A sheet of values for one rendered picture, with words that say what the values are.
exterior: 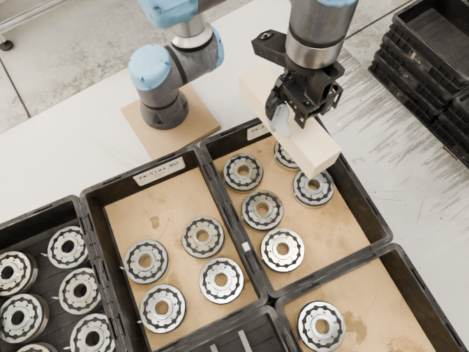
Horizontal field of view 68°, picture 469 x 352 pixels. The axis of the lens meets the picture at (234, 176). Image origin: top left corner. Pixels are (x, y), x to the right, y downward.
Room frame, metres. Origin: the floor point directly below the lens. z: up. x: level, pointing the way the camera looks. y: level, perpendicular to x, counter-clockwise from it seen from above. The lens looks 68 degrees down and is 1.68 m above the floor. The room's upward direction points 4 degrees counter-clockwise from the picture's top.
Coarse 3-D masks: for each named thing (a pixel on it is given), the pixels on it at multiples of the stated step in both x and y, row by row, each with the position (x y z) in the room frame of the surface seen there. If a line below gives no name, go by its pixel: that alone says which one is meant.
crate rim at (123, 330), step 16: (160, 160) 0.36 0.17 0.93; (128, 176) 0.32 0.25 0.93; (208, 176) 0.32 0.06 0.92; (80, 192) 0.29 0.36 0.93; (224, 208) 0.23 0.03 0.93; (96, 240) 0.18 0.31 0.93; (240, 240) 0.15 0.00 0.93; (256, 272) 0.09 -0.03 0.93; (112, 288) 0.07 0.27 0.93; (112, 304) 0.04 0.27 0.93; (256, 304) 0.02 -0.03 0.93; (224, 320) 0.00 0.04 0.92; (128, 336) -0.02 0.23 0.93; (192, 336) -0.03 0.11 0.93
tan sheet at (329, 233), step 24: (264, 144) 0.43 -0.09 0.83; (216, 168) 0.37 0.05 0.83; (264, 168) 0.36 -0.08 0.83; (288, 192) 0.29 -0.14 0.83; (336, 192) 0.28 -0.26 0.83; (240, 216) 0.24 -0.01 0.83; (288, 216) 0.23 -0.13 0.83; (312, 216) 0.22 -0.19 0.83; (336, 216) 0.22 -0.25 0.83; (312, 240) 0.16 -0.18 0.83; (336, 240) 0.16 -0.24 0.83; (360, 240) 0.15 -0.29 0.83; (312, 264) 0.11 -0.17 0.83
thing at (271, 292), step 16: (240, 128) 0.43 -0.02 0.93; (208, 144) 0.40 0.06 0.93; (208, 160) 0.35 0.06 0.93; (352, 176) 0.28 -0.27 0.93; (224, 192) 0.27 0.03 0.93; (240, 224) 0.19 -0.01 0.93; (384, 224) 0.17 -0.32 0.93; (384, 240) 0.13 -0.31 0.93; (256, 256) 0.12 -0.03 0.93; (352, 256) 0.10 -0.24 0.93; (320, 272) 0.08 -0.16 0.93; (272, 288) 0.05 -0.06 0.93; (288, 288) 0.05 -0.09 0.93
